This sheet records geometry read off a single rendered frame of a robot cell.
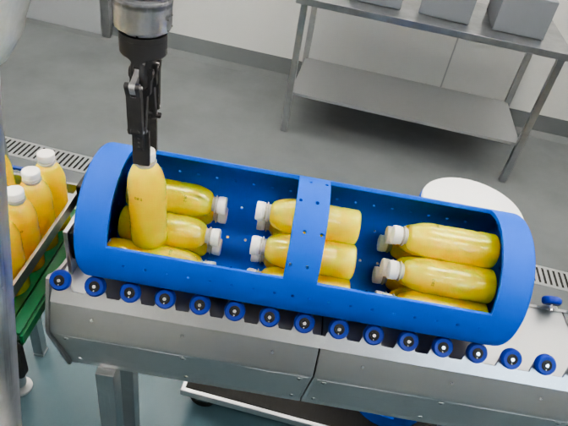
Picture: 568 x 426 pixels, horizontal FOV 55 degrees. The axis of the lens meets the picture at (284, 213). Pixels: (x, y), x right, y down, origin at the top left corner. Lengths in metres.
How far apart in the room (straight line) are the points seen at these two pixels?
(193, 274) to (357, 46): 3.47
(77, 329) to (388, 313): 0.67
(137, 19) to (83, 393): 1.62
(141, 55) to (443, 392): 0.93
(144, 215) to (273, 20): 3.46
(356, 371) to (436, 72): 3.42
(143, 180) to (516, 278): 0.72
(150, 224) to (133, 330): 0.29
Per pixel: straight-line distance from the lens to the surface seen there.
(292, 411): 2.02
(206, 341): 1.23
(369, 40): 4.34
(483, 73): 4.46
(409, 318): 1.11
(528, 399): 1.38
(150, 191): 1.02
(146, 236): 1.09
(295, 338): 1.20
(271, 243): 1.08
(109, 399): 1.58
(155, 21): 0.87
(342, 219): 1.08
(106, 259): 1.10
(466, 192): 1.59
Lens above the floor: 1.85
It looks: 38 degrees down
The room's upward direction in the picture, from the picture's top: 11 degrees clockwise
